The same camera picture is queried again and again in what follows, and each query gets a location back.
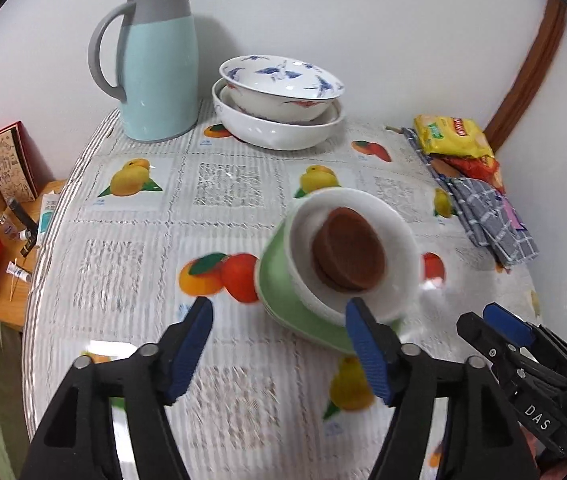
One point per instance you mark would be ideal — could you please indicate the small white tube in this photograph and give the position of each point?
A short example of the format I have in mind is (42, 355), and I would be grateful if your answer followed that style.
(18, 271)

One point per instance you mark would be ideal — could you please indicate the grey checked cloth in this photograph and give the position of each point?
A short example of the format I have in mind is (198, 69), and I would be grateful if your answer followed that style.
(488, 215)

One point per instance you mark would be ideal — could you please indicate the yellow snack packet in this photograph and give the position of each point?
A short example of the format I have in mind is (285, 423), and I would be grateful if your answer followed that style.
(453, 135)

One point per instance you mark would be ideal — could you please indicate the large white floral bowl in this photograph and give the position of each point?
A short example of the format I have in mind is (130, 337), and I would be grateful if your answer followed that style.
(273, 132)

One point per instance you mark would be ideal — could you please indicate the small brown clay bowl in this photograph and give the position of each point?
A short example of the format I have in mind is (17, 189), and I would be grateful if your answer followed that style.
(351, 255)

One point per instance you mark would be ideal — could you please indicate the brown wooden door frame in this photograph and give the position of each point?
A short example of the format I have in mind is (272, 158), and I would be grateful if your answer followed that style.
(533, 80)

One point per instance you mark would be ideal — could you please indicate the fruit print tablecloth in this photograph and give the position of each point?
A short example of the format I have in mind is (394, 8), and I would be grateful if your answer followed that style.
(138, 220)

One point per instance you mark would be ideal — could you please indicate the orange snack packet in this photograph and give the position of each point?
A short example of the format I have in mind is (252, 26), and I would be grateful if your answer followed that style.
(478, 170)

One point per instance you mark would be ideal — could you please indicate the light blue thermos jug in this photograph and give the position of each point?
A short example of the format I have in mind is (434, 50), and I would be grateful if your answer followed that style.
(163, 75)

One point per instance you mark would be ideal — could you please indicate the black tool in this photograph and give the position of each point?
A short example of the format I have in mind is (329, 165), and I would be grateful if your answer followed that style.
(23, 220)

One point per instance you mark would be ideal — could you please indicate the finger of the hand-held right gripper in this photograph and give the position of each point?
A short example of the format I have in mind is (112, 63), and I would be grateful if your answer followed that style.
(508, 325)
(478, 332)

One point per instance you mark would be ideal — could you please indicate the green plate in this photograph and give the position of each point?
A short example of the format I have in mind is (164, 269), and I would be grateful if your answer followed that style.
(276, 280)

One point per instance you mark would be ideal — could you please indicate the plain white bowl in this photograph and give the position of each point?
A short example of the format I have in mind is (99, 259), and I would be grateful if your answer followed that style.
(398, 245)

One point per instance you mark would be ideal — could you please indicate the patterned cardboard box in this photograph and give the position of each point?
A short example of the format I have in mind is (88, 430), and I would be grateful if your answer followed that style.
(11, 165)

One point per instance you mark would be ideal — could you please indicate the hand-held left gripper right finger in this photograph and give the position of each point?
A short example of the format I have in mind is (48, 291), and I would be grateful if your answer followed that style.
(368, 355)

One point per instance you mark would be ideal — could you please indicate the white packet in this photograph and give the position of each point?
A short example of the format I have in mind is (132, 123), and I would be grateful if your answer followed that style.
(48, 217)

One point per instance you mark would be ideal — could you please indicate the small wooden side table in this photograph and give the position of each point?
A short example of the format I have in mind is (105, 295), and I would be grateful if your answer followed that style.
(13, 305)

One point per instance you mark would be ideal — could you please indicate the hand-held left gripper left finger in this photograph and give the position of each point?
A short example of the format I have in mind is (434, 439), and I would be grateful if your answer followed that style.
(191, 345)

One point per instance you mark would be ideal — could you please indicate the blue patterned white bowl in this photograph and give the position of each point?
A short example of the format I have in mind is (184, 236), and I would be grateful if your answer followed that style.
(273, 87)

